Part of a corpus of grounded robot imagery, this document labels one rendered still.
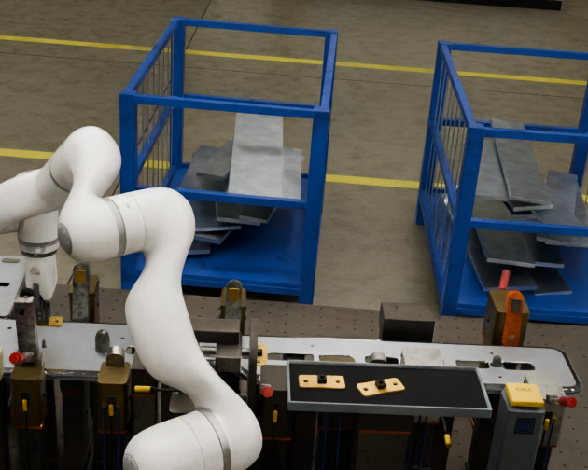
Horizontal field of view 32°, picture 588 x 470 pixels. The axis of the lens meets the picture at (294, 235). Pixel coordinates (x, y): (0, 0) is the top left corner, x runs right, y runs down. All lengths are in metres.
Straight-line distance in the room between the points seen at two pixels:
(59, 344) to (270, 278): 2.09
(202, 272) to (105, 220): 2.62
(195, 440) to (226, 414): 0.07
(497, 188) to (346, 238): 0.98
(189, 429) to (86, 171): 0.46
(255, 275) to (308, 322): 1.34
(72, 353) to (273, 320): 0.87
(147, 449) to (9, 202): 0.61
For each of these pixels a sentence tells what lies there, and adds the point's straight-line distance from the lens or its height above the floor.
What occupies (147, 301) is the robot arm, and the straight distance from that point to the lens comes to 1.68.
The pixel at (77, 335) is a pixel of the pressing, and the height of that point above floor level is 1.00.
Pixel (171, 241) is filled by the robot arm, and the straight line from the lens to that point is 1.71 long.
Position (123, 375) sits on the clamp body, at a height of 1.07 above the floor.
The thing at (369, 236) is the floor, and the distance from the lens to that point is 5.14.
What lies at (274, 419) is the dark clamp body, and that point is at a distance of 2.07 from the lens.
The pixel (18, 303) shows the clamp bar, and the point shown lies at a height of 1.21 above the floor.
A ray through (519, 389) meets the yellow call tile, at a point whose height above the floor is 1.16.
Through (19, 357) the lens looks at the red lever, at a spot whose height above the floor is 1.14.
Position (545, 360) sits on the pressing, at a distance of 2.42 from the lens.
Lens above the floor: 2.25
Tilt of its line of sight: 26 degrees down
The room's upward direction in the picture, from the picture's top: 4 degrees clockwise
